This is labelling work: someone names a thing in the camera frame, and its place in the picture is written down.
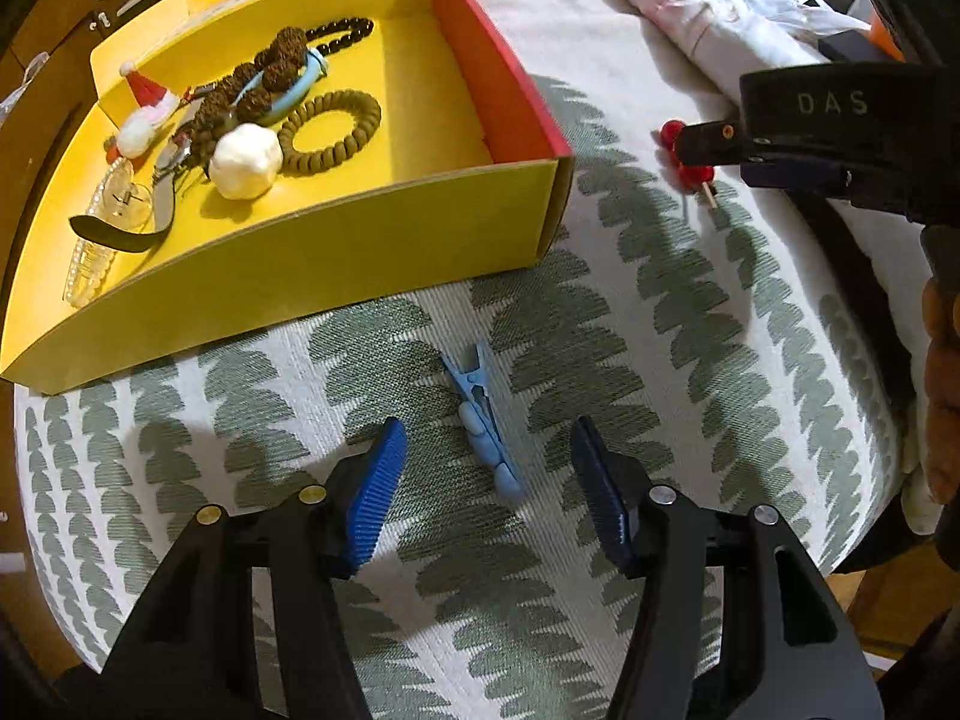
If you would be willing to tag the white pompom hair clip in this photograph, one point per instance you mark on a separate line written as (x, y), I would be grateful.
(244, 161)

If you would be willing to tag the red santa hat hair clip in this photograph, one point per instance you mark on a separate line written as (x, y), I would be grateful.
(148, 90)

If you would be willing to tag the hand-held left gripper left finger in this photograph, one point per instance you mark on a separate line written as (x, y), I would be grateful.
(375, 495)

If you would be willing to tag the blue hair clip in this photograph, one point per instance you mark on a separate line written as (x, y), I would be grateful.
(487, 442)

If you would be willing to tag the yellow cardboard box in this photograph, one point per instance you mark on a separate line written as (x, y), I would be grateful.
(420, 82)

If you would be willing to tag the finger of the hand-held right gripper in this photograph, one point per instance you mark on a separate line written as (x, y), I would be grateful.
(795, 174)
(709, 142)

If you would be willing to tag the person's right hand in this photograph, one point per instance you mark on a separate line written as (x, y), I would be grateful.
(945, 390)

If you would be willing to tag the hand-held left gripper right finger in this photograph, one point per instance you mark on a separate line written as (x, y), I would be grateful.
(600, 495)

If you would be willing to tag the red berry hair stick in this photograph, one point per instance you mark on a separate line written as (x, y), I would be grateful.
(670, 133)

